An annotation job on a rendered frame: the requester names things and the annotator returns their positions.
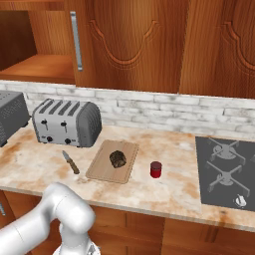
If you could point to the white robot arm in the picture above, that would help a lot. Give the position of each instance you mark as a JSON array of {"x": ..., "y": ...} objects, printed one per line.
[{"x": 63, "y": 212}]

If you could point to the dark brown bread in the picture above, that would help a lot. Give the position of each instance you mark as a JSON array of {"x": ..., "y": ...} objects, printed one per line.
[{"x": 117, "y": 159}]

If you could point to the wooden cutting board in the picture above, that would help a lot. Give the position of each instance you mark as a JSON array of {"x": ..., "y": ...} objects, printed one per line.
[{"x": 113, "y": 161}]

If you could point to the red jam jar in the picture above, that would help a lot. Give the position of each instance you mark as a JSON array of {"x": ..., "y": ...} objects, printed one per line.
[{"x": 155, "y": 169}]

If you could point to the open wooden cabinet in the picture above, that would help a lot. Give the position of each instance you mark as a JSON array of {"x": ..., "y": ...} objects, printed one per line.
[{"x": 33, "y": 43}]

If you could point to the silver four-slot toaster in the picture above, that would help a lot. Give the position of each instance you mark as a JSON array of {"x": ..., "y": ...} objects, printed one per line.
[{"x": 66, "y": 123}]

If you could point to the grey gas hob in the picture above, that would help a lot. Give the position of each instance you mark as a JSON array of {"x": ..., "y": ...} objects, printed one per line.
[{"x": 226, "y": 172}]

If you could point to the wooden base cupboards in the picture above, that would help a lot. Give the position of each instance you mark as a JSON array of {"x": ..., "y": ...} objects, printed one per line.
[{"x": 159, "y": 234}]

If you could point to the grey microwave oven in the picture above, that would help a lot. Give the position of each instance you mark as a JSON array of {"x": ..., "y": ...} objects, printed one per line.
[{"x": 11, "y": 114}]

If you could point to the white hob knob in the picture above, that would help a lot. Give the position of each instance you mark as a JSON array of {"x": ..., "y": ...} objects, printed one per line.
[{"x": 240, "y": 200}]

